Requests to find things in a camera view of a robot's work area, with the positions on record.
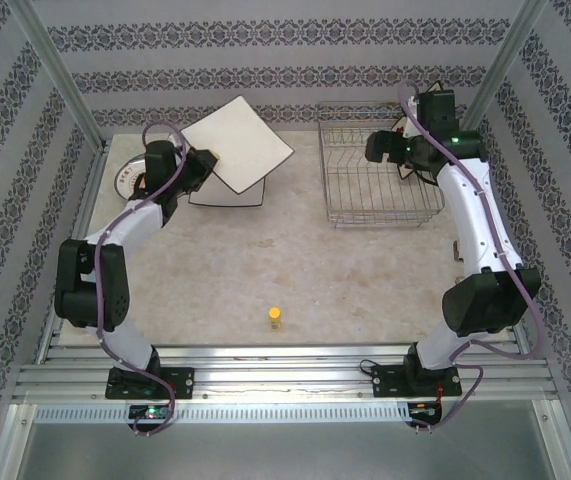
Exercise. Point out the large round patterned plate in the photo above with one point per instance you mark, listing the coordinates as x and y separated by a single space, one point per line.
137 158

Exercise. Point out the small round patterned plate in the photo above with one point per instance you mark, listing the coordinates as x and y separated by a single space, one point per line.
127 180

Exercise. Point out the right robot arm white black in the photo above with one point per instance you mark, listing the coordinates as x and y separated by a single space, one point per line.
485 300

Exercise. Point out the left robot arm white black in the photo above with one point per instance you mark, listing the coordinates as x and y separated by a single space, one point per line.
90 290

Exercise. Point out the small white plastic device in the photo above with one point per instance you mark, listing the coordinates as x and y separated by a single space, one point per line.
456 250

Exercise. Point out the small yellow bottle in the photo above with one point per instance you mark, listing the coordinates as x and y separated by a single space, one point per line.
275 320

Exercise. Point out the aluminium mounting rails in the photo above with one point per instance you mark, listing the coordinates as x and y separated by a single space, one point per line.
285 372

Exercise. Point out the circuit board green light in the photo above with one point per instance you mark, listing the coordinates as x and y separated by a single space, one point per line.
150 412

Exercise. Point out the small circuit board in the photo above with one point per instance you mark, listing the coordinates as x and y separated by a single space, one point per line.
422 409

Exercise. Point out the grey metal panel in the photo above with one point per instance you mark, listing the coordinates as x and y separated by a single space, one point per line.
285 450

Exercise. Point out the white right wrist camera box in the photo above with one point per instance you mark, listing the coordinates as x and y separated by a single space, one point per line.
403 126

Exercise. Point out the aluminium side rail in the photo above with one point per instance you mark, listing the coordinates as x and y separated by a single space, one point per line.
96 170
520 346

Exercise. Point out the aluminium frame post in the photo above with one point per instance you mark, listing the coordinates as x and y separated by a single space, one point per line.
55 70
502 65

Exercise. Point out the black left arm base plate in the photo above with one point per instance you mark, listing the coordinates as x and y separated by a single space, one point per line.
182 382

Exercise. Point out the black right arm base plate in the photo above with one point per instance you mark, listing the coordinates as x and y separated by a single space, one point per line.
390 385

